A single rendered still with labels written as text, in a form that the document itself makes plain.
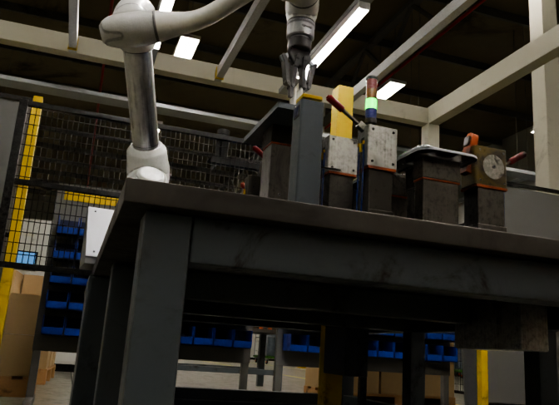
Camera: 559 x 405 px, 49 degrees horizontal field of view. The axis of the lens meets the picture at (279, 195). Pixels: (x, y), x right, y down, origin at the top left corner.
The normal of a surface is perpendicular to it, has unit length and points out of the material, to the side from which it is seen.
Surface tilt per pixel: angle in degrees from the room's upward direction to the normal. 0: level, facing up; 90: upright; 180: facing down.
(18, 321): 90
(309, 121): 90
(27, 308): 90
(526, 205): 90
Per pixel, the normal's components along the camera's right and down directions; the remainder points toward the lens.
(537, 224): 0.32, -0.22
